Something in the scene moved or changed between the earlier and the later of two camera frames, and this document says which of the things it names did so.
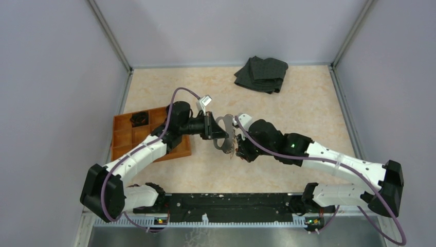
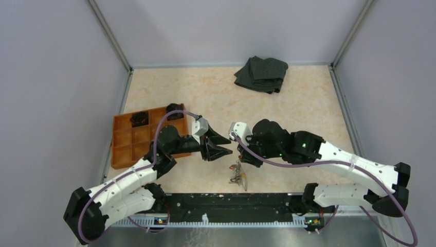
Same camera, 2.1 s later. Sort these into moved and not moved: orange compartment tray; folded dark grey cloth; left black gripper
Moved: left black gripper
Not moved: folded dark grey cloth; orange compartment tray
